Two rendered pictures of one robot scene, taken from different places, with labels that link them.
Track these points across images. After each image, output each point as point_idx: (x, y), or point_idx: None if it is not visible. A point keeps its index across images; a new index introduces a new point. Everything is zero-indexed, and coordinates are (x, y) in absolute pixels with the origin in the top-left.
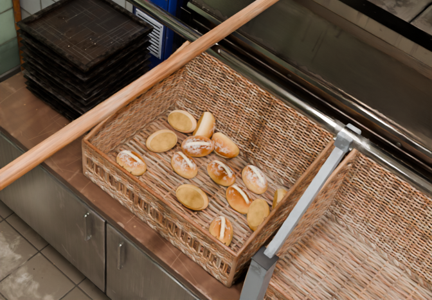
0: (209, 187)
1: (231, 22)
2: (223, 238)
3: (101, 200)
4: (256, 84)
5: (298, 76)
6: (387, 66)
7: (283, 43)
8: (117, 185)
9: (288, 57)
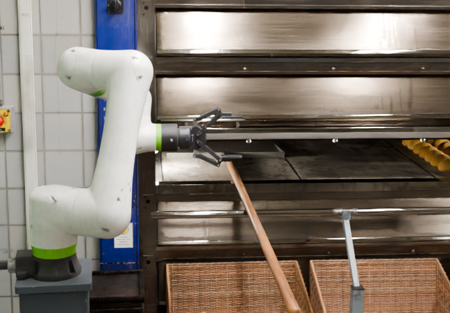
0: None
1: (247, 197)
2: None
3: None
4: (286, 215)
5: (257, 242)
6: (303, 208)
7: (236, 231)
8: None
9: (243, 238)
